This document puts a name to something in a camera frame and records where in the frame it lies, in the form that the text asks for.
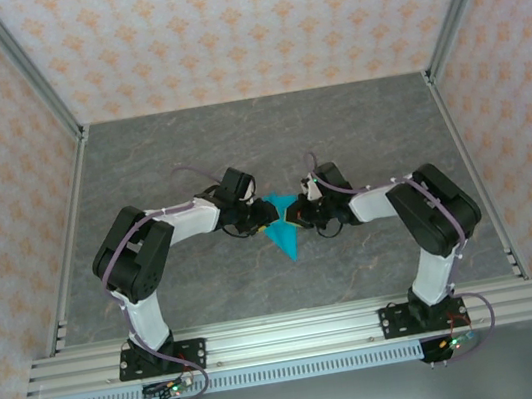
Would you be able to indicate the turquoise cloth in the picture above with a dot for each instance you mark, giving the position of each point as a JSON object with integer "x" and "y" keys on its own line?
{"x": 285, "y": 239}

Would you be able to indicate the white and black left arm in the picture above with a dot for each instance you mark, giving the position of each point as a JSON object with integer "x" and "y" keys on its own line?
{"x": 194, "y": 223}

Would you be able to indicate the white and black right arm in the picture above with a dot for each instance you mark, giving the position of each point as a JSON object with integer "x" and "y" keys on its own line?
{"x": 373, "y": 205}

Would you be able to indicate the small circuit board with LED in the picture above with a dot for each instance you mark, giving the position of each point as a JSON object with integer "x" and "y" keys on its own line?
{"x": 172, "y": 387}
{"x": 453, "y": 343}

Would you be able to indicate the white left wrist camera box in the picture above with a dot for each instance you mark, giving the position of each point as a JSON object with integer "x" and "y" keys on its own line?
{"x": 249, "y": 196}

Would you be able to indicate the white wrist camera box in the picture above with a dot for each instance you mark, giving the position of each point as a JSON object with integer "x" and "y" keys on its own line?
{"x": 249, "y": 196}
{"x": 314, "y": 192}

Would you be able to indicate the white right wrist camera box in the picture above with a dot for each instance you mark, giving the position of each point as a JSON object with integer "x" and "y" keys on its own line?
{"x": 314, "y": 192}

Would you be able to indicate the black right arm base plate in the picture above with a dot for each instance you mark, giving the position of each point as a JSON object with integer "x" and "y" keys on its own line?
{"x": 392, "y": 323}

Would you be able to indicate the aluminium table side rail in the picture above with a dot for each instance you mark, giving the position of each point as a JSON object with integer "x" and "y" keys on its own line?
{"x": 471, "y": 172}
{"x": 74, "y": 235}

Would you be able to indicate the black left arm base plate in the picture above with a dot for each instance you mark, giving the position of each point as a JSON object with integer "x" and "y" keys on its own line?
{"x": 194, "y": 355}

